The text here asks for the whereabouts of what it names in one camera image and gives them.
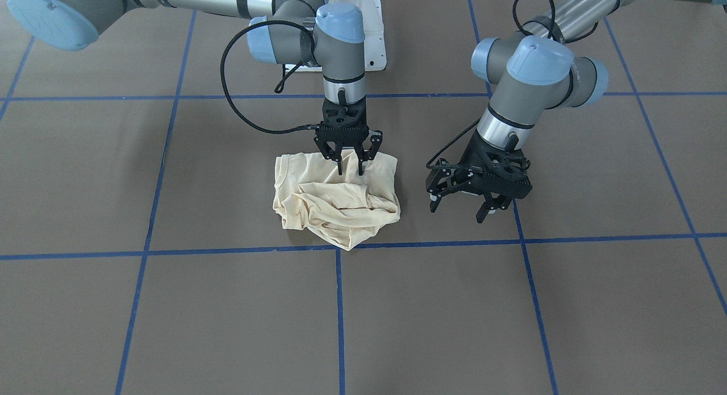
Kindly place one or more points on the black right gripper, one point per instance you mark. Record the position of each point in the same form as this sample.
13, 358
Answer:
375, 144

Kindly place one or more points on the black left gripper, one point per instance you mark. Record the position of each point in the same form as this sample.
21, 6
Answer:
469, 157

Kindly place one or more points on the yellow long sleeve shirt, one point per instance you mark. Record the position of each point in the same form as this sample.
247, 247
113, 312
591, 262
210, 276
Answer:
342, 209

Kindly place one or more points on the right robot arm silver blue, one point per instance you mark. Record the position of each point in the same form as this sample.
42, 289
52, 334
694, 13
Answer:
327, 34

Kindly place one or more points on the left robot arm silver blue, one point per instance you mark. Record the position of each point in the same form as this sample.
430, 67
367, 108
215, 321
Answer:
532, 70

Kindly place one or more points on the brown table mat blue grid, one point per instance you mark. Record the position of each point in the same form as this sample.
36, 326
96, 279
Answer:
141, 253

